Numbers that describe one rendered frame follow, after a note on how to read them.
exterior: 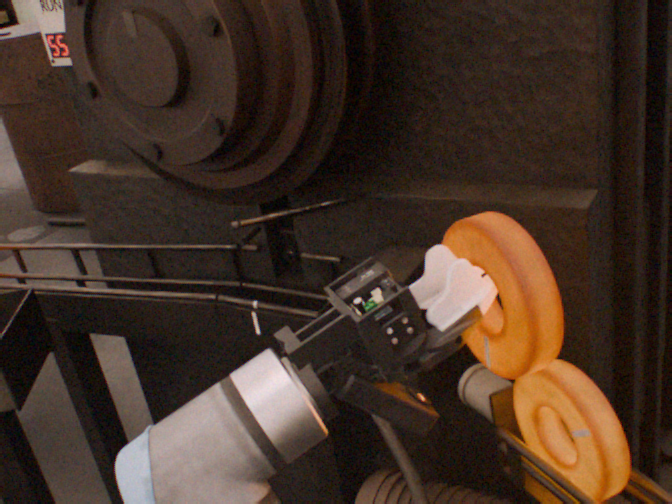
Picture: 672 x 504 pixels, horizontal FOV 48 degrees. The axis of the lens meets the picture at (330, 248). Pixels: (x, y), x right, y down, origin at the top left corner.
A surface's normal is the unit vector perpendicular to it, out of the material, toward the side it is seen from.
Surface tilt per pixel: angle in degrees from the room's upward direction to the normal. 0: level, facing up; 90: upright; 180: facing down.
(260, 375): 21
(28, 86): 90
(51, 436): 0
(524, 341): 89
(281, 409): 58
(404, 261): 0
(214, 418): 29
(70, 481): 0
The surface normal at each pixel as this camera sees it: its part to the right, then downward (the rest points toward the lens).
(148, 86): -0.51, 0.45
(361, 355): 0.40, 0.34
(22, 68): 0.00, 0.44
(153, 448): -0.29, -0.64
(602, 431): 0.23, -0.22
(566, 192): -0.16, -0.89
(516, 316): -0.91, 0.29
